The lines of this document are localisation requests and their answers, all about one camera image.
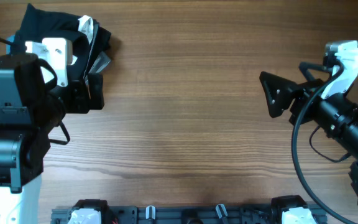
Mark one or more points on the black t-shirt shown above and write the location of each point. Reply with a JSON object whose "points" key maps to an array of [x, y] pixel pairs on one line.
{"points": [[51, 31]]}

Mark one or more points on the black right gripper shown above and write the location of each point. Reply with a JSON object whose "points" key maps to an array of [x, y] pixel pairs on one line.
{"points": [[289, 89]]}

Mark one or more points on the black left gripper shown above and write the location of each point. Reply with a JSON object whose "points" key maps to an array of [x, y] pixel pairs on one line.
{"points": [[79, 91]]}

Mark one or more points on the black folded garment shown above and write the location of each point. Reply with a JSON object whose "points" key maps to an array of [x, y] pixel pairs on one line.
{"points": [[101, 38]]}

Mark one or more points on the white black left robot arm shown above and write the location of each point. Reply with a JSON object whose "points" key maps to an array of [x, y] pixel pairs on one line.
{"points": [[22, 152]]}

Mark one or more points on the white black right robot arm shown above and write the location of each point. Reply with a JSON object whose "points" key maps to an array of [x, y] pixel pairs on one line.
{"points": [[335, 114]]}

